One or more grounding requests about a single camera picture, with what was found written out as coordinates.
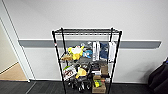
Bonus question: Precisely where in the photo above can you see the yellow plush toy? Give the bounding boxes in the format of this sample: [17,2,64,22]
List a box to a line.
[67,45,85,61]

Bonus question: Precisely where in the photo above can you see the black wire shelf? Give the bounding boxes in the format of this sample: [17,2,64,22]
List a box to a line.
[50,26,124,94]

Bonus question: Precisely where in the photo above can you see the white red snack bag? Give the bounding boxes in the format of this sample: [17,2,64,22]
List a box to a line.
[62,64,78,81]

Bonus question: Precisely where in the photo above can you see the brown plush toy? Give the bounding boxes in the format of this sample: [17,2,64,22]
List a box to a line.
[60,53,74,62]

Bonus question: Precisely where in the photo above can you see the large cardboard box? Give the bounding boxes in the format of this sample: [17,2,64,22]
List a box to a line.
[91,81,107,94]

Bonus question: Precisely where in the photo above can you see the dark stacked boxes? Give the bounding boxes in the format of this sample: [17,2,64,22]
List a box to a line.
[90,62,102,76]

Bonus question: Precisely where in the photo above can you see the grey plush toy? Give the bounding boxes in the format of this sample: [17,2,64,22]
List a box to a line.
[81,41,95,51]

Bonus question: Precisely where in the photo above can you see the blue plush toy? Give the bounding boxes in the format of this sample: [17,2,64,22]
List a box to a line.
[82,49,95,60]

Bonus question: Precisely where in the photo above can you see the tall white box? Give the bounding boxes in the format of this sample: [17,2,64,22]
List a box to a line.
[92,40,97,62]
[96,40,101,62]

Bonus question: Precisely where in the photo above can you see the wide white box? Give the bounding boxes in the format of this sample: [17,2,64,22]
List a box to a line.
[108,41,118,64]

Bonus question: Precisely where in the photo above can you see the dark grey toy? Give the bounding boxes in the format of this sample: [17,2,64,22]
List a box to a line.
[68,78,88,94]

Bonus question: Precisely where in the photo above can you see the narrow black bag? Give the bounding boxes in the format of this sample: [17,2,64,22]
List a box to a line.
[84,62,95,90]

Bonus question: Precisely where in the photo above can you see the white door frame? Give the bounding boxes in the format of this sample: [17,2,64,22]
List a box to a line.
[0,0,35,83]

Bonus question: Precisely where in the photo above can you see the small cardboard box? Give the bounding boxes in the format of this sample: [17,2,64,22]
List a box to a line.
[99,63,110,78]

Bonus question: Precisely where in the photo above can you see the yellow green toy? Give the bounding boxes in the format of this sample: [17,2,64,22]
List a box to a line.
[92,77,101,89]

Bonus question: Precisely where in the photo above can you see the black chair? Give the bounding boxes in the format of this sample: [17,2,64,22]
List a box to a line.
[147,56,168,94]

